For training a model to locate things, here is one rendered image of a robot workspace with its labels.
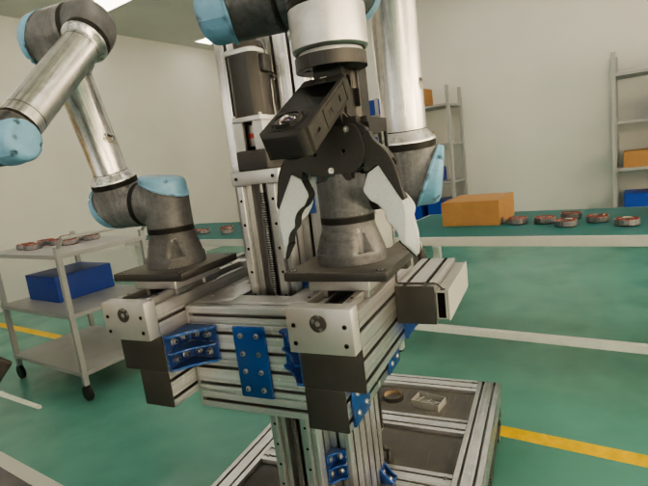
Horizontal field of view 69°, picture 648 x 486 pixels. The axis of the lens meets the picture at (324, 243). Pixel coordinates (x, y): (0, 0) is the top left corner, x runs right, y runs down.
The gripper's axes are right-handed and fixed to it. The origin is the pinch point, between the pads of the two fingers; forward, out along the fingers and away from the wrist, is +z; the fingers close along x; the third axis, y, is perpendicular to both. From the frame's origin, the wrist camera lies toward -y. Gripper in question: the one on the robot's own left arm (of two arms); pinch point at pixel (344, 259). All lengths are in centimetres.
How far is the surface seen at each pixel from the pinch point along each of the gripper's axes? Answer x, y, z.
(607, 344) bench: -43, 213, 96
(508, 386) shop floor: 3, 197, 115
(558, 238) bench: -23, 212, 41
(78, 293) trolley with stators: 269, 164, 58
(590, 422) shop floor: -32, 171, 115
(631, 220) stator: -56, 229, 37
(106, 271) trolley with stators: 265, 186, 49
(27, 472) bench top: 71, 4, 41
